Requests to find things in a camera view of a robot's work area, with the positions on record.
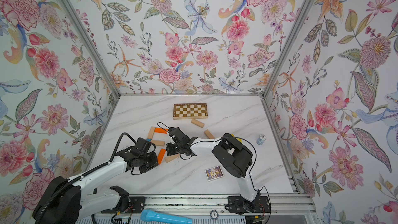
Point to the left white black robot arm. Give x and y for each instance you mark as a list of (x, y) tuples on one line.
[(84, 184)]

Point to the small round gauge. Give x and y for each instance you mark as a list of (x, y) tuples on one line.
[(214, 215)]

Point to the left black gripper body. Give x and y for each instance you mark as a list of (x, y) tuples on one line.
[(148, 162)]

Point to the small blue white cup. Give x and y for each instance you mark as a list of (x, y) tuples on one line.
[(261, 139)]

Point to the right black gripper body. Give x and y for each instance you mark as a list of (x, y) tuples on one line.
[(175, 149)]

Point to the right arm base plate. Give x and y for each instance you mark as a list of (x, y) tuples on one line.
[(239, 205)]

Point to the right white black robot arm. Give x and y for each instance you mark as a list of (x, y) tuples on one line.
[(234, 156)]

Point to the orange block front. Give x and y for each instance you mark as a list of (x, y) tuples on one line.
[(160, 156)]

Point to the wooden chessboard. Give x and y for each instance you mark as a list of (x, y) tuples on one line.
[(190, 111)]

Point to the aluminium front rail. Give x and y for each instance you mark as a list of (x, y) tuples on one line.
[(281, 204)]

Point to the blue microphone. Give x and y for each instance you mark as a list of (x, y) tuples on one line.
[(152, 216)]

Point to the orange block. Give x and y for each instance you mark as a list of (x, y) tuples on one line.
[(160, 156), (161, 130)]

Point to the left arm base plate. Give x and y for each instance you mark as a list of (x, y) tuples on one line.
[(134, 205)]

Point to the playing card box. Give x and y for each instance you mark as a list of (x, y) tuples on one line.
[(214, 173)]

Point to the natural block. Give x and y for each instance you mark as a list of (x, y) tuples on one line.
[(171, 158), (158, 143), (208, 134), (197, 123), (151, 133)]

